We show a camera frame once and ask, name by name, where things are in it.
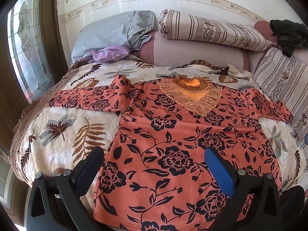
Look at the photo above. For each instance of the striped flat cushion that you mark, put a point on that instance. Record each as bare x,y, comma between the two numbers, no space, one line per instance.
281,77

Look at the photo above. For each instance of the orange floral shirt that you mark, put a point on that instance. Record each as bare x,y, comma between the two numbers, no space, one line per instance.
168,137

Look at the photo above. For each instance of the striped bolster pillow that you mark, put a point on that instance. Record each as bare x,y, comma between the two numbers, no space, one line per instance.
216,31

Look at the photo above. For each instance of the dark green cloth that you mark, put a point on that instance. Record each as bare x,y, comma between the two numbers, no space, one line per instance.
288,33

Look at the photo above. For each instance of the purple floral cloth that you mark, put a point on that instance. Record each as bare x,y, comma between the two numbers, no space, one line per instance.
110,53

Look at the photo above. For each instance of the grey pillow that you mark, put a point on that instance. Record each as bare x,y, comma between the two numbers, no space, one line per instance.
108,31

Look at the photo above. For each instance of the stained glass window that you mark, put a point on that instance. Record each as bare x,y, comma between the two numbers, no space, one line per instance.
26,41

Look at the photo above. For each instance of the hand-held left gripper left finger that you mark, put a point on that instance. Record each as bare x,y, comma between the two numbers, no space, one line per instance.
92,160

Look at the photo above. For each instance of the pink sofa backrest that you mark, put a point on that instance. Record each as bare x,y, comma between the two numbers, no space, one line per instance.
192,50

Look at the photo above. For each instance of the cream leaf-print blanket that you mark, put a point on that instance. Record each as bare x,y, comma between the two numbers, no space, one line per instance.
60,115

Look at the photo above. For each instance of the brown wooden door frame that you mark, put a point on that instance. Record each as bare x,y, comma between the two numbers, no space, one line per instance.
50,28

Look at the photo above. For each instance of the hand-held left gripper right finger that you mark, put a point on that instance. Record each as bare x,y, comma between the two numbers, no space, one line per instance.
219,170

